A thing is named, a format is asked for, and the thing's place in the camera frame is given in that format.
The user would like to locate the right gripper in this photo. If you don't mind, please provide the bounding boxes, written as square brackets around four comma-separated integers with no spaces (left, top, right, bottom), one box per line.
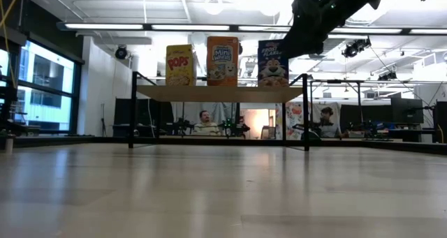
[278,0,339,59]

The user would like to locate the yellow Corn Pops cereal box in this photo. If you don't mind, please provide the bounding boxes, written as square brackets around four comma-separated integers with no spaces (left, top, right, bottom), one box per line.
[165,43,196,87]

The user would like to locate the colourful printed poster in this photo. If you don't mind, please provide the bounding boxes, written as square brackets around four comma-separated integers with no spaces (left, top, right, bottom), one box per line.
[275,101,312,141]

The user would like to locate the orange Mini Wheats cereal box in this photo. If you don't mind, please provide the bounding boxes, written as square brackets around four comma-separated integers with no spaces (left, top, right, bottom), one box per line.
[206,36,240,87]

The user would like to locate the blue Frosted Flakes cereal box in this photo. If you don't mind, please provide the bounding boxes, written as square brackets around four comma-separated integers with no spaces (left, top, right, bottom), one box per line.
[257,38,290,88]

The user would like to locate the white globe pendant lamp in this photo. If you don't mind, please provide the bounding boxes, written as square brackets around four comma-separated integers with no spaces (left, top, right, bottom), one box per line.
[204,0,224,16]

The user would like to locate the large glass window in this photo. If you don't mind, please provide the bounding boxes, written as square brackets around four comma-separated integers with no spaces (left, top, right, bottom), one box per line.
[0,38,84,137]

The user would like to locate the white cup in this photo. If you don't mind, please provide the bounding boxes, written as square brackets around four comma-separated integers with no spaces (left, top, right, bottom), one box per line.
[3,133,15,154]

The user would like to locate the person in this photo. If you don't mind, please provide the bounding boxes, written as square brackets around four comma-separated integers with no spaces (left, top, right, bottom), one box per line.
[193,110,221,137]
[316,106,345,138]

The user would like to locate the yellow cable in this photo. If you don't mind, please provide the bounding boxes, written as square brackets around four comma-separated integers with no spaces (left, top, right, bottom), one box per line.
[0,0,22,89]

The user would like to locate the black aluminium table frame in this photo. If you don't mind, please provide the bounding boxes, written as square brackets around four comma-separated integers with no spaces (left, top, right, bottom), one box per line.
[0,135,447,156]

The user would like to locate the black background cabinet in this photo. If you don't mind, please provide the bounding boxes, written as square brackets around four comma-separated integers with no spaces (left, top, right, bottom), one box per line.
[434,101,447,144]

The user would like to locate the black computer monitor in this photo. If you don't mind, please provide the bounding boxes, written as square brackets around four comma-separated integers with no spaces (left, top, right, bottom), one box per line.
[390,97,425,125]

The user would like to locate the wooden shelf black metal legs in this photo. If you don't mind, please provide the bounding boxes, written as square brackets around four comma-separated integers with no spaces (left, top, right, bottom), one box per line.
[128,70,311,152]

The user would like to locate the black ceiling spotlight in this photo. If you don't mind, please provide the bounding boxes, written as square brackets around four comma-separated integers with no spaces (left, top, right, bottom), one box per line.
[341,38,372,59]
[377,70,398,82]

